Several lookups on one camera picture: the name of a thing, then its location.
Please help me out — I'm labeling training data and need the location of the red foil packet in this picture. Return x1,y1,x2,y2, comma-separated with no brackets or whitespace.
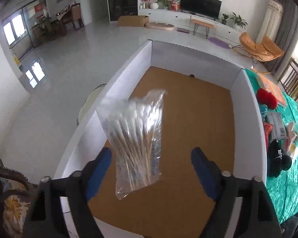
263,122,274,139

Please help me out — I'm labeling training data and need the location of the round purple floor mat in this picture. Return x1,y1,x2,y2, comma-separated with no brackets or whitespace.
208,37,229,49

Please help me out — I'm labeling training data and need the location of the brown cardboard box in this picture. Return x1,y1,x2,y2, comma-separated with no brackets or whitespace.
117,15,149,28

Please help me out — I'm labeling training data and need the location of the white box with cardboard bottom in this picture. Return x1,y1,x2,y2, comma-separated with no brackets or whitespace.
51,39,268,238

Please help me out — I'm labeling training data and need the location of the orange book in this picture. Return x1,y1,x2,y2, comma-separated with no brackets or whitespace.
256,73,287,107

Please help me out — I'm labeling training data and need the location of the wooden dining table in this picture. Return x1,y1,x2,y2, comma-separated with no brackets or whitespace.
50,11,72,34

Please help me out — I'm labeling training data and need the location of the grey curtain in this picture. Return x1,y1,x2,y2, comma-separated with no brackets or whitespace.
264,0,298,73

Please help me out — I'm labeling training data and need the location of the orange bench with metal legs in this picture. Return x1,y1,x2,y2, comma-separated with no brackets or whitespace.
190,18,216,39

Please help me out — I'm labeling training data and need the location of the dark wooden armchair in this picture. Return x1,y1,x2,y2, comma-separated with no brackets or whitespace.
279,58,298,102

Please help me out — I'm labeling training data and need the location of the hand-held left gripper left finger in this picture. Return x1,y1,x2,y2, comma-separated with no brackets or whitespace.
21,147,113,238

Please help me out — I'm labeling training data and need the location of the black plush toy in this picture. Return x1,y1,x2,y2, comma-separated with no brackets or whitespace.
267,139,292,178

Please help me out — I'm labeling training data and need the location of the green tablecloth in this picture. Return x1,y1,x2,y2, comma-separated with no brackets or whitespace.
245,68,298,226

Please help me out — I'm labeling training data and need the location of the grey labelled package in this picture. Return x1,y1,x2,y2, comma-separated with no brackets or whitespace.
266,111,287,139

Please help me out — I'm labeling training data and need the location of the wooden dining chair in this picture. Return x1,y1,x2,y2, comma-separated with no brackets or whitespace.
70,3,84,30

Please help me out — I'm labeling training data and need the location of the white standing air conditioner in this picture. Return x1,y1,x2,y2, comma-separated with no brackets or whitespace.
256,0,284,45

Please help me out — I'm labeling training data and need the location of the floral cushion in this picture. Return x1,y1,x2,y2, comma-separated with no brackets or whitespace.
0,158,40,238

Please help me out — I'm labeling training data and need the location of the clear bag of cotton swabs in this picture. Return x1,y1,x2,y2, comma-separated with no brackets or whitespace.
96,89,167,201

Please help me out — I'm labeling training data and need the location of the red fluffy pompom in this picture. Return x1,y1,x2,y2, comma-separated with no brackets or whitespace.
256,88,271,105
263,92,279,109

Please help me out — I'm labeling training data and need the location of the large leafy potted plant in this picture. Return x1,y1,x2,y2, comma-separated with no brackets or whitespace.
230,12,248,29

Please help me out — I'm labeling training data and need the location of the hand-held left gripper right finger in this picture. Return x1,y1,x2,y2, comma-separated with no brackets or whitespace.
191,147,281,238

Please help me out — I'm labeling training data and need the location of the orange lounge chair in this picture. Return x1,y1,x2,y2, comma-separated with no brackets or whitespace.
232,32,285,74

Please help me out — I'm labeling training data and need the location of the bushy green potted plant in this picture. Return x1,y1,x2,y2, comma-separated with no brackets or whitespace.
156,0,174,10

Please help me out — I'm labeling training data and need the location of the round white stool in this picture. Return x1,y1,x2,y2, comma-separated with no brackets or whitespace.
77,84,107,127

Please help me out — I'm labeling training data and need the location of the long white television cabinet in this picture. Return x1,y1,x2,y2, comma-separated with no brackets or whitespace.
138,8,247,45

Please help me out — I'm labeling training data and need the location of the sliding glass door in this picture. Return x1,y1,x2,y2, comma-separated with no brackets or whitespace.
1,0,50,62

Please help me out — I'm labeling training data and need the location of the black flat television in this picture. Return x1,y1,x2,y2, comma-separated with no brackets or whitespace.
180,0,222,20

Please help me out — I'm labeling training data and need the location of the black glass cabinet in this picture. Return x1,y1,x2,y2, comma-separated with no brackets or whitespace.
106,0,138,22

